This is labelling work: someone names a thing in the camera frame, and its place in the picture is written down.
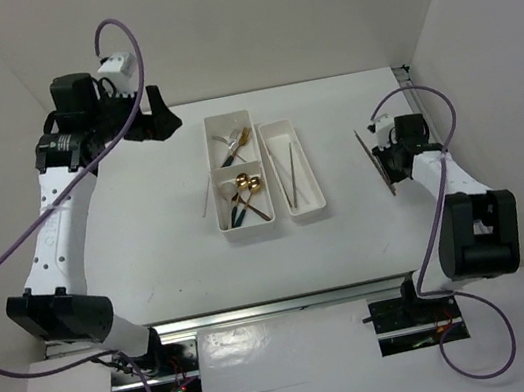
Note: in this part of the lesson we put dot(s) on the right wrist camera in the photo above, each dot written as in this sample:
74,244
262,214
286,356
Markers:
383,129

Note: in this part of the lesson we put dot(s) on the small silver fork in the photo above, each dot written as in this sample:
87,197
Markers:
233,141

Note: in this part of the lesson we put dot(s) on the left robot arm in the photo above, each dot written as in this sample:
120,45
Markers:
55,305

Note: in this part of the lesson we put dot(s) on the white narrow tray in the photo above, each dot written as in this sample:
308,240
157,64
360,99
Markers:
275,136

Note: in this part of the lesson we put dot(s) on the aluminium side rail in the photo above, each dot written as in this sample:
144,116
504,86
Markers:
416,92

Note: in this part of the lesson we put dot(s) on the gold fork green handle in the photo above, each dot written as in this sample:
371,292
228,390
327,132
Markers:
244,138

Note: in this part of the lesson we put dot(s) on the white divided utensil tray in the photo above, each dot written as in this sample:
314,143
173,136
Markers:
223,125

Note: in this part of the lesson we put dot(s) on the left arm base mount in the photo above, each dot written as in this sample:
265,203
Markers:
176,370

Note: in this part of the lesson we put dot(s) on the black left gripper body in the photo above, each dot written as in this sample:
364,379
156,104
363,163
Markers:
115,114

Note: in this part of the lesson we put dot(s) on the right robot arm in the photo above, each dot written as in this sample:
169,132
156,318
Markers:
499,218

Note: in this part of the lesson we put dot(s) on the dark wooden spoon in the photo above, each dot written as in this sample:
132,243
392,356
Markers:
258,212

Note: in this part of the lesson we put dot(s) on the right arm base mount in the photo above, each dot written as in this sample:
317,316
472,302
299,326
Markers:
406,323

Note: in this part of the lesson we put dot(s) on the silver chopstick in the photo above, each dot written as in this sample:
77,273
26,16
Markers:
206,196
292,171
302,198

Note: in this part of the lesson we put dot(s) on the gold spoon green handle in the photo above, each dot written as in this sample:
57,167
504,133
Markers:
254,187
241,181

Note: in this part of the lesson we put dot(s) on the aluminium front rail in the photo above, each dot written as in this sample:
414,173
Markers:
379,288

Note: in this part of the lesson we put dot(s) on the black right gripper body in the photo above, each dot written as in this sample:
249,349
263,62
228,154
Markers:
388,161

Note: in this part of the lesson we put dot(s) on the white plastic spoon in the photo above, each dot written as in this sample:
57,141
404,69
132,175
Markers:
228,191

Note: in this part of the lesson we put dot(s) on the large silver fork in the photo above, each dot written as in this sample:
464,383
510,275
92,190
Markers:
221,139

